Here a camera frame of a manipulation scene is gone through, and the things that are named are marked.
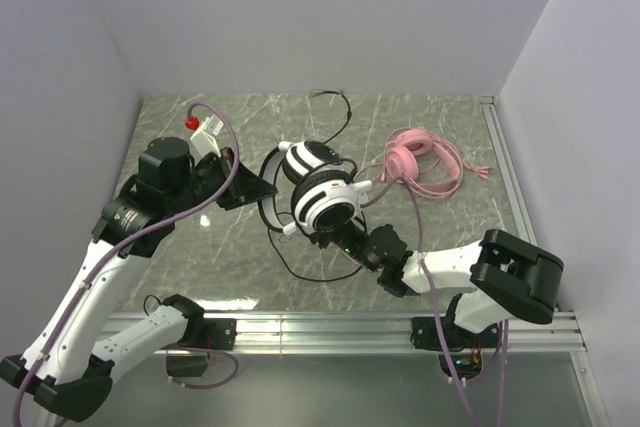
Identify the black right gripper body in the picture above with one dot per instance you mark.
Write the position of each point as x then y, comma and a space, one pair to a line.
335, 235

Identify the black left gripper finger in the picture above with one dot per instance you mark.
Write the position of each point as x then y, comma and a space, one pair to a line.
229, 204
247, 187

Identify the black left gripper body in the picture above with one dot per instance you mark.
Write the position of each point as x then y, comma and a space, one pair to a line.
226, 183

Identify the white and black headphones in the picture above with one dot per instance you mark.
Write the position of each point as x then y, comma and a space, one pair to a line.
325, 196

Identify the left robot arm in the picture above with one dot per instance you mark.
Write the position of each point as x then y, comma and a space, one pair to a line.
69, 370

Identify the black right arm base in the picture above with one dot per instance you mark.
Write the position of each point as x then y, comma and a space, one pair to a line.
472, 354

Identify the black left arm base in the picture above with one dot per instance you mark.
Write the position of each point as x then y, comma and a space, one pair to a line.
203, 359

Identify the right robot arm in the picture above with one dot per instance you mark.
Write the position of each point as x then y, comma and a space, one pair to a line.
493, 279

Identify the aluminium front rail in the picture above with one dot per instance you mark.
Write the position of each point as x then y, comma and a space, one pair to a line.
363, 333

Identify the aluminium rail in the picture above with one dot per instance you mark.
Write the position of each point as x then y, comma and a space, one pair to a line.
515, 196
363, 333

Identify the aluminium right side rail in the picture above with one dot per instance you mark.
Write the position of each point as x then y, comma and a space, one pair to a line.
515, 196

